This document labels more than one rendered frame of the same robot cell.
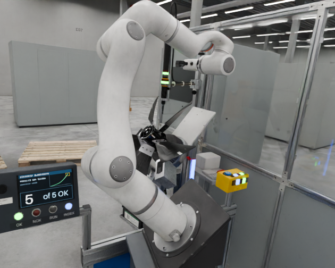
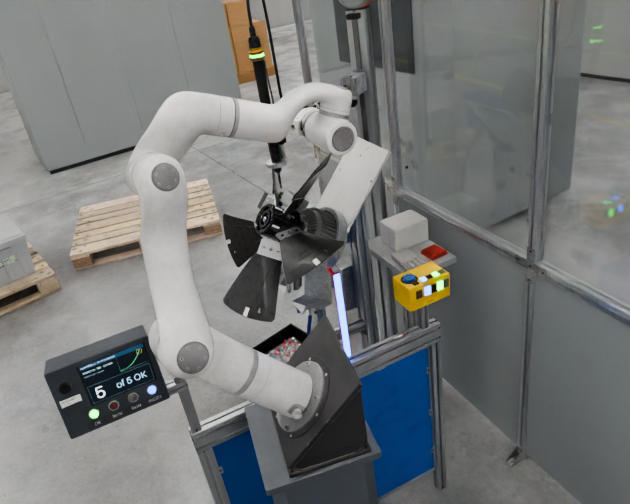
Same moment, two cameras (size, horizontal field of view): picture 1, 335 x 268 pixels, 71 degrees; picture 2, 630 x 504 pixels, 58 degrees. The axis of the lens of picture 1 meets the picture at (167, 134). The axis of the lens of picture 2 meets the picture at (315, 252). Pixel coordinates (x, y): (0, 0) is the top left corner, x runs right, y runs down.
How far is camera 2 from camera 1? 0.70 m
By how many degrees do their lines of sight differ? 18
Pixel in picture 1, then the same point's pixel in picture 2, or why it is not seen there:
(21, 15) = not seen: outside the picture
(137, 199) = (229, 380)
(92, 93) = (176, 63)
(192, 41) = (268, 126)
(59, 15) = not seen: outside the picture
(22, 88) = (30, 89)
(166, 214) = (276, 389)
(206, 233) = (333, 407)
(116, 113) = (171, 285)
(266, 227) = (516, 343)
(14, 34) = not seen: outside the picture
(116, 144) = (180, 328)
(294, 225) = (555, 340)
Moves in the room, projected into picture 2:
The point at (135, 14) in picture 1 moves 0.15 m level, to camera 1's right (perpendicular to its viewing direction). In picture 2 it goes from (165, 128) to (233, 121)
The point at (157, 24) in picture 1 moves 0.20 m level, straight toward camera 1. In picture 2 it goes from (202, 127) to (182, 160)
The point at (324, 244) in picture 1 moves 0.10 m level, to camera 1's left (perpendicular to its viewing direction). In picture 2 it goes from (598, 370) to (566, 371)
